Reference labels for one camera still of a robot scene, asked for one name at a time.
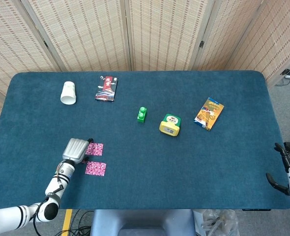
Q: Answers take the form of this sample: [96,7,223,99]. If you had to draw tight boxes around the white paper cup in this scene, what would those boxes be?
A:
[60,81,77,105]

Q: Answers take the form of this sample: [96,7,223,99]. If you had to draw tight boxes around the dark box with red label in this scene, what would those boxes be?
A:
[94,75,119,103]

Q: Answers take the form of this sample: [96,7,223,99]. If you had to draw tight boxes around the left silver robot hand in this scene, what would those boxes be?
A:
[62,138,94,164]

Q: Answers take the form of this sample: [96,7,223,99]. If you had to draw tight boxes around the yellow floor tape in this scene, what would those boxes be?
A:
[61,208,73,236]

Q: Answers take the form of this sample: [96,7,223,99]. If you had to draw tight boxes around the green toy brick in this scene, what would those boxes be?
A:
[137,106,147,123]

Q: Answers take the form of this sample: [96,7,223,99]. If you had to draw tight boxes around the clear plastic bag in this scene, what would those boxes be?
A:
[200,209,240,236]

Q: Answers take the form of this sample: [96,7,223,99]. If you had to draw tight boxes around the pink patterned square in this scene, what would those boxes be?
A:
[85,161,107,177]
[85,143,104,157]

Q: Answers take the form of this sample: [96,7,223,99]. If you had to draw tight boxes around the yellow lidded green container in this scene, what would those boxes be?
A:
[159,113,182,137]

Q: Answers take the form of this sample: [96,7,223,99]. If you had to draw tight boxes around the woven bamboo folding screen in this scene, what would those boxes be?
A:
[0,0,290,149]

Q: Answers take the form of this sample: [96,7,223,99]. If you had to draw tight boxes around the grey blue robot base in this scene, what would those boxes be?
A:
[90,209,196,236]

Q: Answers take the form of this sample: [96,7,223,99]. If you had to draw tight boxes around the black floor cables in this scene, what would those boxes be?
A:
[55,209,94,236]

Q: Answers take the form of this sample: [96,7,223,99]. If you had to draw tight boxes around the orange blue snack box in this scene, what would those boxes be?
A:
[193,97,225,131]

